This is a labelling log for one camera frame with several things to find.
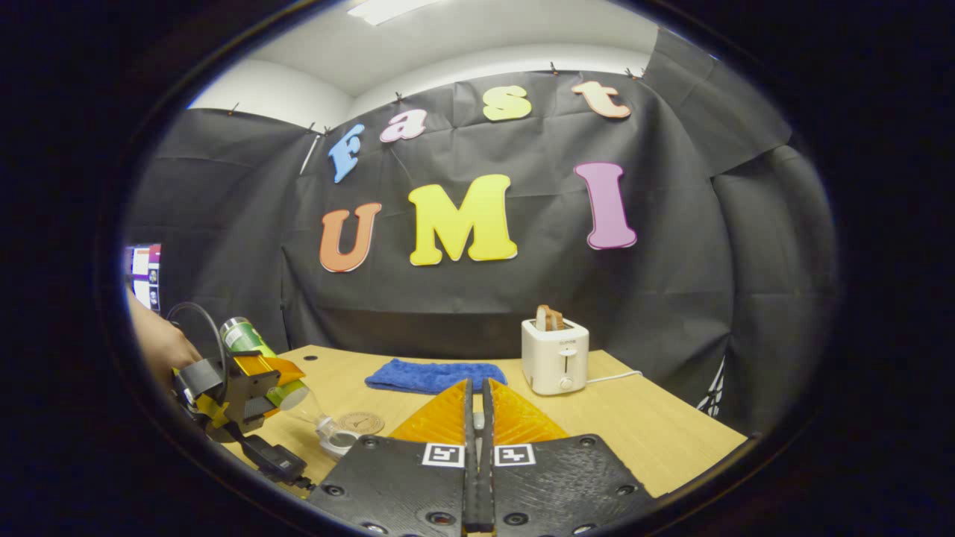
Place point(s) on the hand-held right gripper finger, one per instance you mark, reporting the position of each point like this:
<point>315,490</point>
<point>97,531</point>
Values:
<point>470,492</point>
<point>486,492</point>

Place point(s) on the blue towel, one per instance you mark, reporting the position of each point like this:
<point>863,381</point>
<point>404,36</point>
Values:
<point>433,375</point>

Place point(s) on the green label water bottle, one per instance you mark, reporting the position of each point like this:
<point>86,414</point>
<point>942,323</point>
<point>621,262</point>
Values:
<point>250,339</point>

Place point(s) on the white toaster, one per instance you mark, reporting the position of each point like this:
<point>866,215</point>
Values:
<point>553,362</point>

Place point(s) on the ceiling light panel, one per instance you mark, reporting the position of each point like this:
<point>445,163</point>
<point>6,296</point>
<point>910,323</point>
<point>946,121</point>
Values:
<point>388,9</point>

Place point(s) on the black backdrop cloth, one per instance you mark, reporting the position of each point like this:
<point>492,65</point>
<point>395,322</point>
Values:
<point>522,298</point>

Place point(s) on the computer monitor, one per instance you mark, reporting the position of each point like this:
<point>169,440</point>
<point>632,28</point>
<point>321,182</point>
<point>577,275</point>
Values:
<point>144,276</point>

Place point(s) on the round cork coaster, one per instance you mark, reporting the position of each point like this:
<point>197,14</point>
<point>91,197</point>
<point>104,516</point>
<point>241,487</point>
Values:
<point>365,423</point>

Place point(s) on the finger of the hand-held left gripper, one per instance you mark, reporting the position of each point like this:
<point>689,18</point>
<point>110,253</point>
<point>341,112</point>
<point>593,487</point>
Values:
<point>259,409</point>
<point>268,368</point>

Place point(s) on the black white striped object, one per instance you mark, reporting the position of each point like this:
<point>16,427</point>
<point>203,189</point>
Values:
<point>712,388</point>

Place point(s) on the glass teacup lid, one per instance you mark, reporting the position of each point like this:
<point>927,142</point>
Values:
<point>477,423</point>

